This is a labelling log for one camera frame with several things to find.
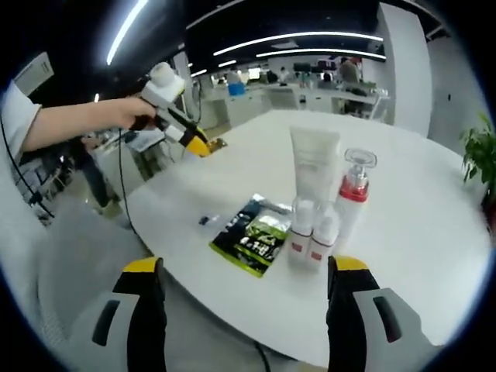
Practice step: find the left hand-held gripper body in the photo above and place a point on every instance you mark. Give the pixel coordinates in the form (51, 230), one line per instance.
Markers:
(162, 89)

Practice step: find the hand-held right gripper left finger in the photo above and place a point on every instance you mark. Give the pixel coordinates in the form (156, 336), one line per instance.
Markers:
(143, 317)

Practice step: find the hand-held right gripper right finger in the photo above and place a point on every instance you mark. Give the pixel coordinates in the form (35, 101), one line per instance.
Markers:
(348, 310)

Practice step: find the gold skincare sachet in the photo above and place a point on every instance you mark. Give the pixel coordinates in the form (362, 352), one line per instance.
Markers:
(218, 144)

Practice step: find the small skincare bottle clear cap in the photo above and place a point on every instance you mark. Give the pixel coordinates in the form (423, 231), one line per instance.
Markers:
(322, 248)
(300, 244)

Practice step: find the skincare pump bottle red collar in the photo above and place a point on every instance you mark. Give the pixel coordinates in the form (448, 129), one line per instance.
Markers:
(350, 217)

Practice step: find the green black skincare packet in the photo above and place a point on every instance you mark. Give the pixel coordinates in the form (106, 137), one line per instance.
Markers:
(255, 240)

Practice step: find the white skincare tube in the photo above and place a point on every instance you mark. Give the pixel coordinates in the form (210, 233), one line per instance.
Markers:
(314, 155)

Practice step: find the blue storage box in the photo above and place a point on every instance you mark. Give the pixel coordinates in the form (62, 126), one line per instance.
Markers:
(237, 89)

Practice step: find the person's left hand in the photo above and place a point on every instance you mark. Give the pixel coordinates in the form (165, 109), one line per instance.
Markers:
(135, 108)

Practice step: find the white desk black legs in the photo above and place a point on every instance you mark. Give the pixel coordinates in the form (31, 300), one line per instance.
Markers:
(149, 141)

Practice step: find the long straight ceiling light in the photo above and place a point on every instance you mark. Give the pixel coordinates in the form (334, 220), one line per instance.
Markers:
(126, 33)

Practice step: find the grey mesh office chair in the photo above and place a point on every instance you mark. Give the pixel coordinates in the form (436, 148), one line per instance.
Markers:
(77, 271)

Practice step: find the row of white office desks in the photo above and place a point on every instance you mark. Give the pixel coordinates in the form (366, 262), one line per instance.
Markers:
(310, 93)

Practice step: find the ceiling air vent panel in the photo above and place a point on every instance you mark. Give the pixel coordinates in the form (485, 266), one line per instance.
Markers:
(35, 71)

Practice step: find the curved ceiling light strip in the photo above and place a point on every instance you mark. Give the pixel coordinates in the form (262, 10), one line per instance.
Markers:
(302, 35)
(321, 51)

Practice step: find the potted green plant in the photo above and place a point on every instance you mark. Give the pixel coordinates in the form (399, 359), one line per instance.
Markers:
(478, 151)

